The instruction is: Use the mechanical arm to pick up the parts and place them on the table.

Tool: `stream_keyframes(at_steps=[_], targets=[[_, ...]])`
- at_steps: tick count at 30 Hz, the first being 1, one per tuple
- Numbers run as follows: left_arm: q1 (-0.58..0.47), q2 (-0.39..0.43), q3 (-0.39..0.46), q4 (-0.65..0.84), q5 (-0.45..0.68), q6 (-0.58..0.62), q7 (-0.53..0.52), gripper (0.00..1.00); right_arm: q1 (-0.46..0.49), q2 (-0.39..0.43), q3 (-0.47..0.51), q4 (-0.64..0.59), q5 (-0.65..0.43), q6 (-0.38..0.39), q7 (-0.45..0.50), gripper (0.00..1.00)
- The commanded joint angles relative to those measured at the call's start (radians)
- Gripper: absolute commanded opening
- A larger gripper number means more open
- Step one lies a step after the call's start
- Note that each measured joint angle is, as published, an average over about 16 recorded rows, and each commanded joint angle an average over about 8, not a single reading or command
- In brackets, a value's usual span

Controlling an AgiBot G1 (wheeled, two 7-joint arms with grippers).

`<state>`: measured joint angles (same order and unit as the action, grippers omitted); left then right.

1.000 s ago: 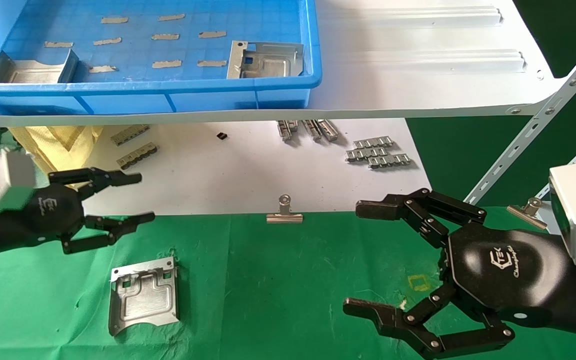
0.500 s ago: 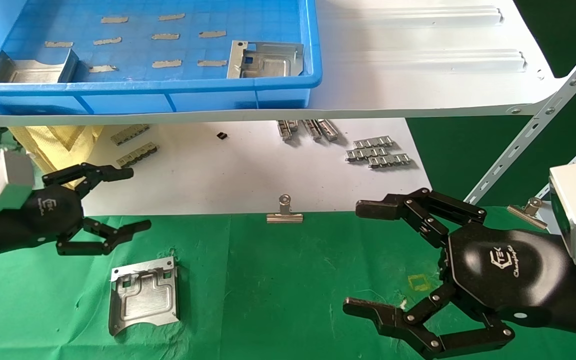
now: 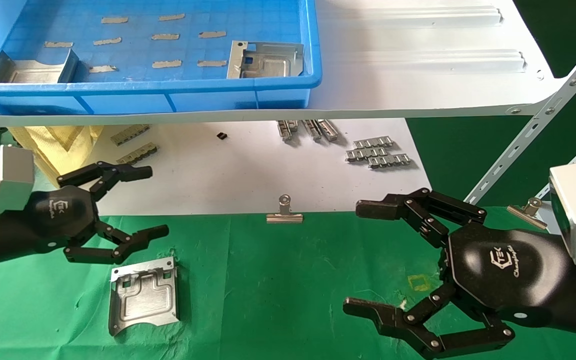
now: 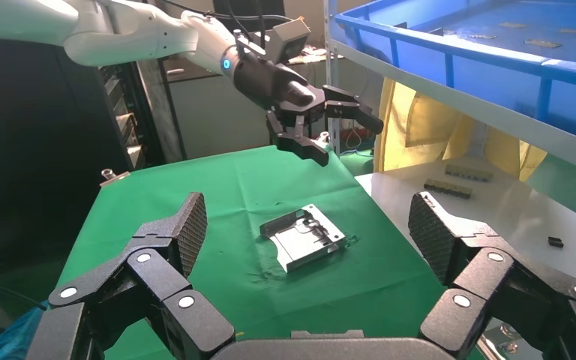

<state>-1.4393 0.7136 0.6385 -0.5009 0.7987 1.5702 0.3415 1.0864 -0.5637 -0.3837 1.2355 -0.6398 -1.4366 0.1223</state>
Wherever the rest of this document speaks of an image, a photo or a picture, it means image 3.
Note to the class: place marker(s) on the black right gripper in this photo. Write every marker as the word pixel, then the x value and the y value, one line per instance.
pixel 513 275

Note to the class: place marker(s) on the green table cloth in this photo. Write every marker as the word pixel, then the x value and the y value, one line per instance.
pixel 268 300

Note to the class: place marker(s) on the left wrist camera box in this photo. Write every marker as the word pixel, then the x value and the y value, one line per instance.
pixel 8 175

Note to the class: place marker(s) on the dark grey connector strip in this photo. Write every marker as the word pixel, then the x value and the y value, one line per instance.
pixel 130 135
pixel 138 154

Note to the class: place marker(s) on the silver toothed metal strip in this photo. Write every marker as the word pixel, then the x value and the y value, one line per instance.
pixel 374 142
pixel 390 161
pixel 365 154

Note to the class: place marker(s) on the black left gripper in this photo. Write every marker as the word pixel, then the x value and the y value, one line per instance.
pixel 53 220

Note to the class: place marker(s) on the blue plastic bin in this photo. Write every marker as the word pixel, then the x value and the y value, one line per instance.
pixel 133 97

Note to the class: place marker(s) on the silver metal rail part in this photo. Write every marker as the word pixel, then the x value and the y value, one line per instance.
pixel 329 131
pixel 311 130
pixel 287 130

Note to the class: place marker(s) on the silver binder clip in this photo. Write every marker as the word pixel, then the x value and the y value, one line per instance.
pixel 284 217
pixel 525 212

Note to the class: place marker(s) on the small black plastic piece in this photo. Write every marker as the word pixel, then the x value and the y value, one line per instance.
pixel 222 135

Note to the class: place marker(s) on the white metal shelf board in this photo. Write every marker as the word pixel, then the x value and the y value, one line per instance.
pixel 418 75

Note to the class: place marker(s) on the beige tape strip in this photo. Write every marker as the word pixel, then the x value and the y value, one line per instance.
pixel 107 41
pixel 167 64
pixel 58 44
pixel 172 17
pixel 165 37
pixel 103 69
pixel 212 63
pixel 114 20
pixel 212 35

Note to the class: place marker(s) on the yellow fabric cloth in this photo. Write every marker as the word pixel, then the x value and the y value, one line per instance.
pixel 58 142

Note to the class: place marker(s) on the stamped sheet metal bracket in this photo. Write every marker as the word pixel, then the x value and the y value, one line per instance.
pixel 143 300
pixel 28 72
pixel 268 62

